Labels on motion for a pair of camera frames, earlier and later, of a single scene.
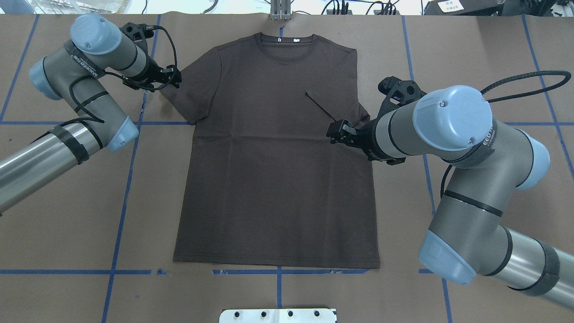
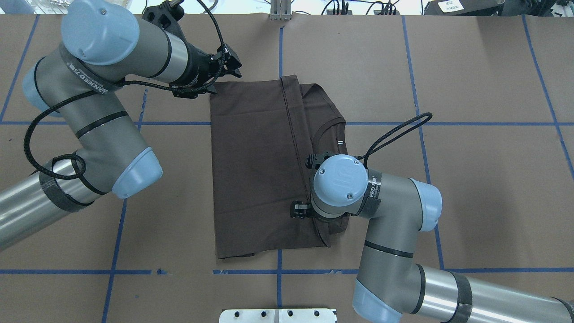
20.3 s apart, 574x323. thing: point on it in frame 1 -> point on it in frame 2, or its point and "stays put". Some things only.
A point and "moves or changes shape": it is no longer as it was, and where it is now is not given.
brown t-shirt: [265, 185] moves or changes shape
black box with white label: [463, 7] stays put
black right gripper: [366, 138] -> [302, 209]
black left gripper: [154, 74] -> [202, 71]
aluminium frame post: [280, 10] stays put
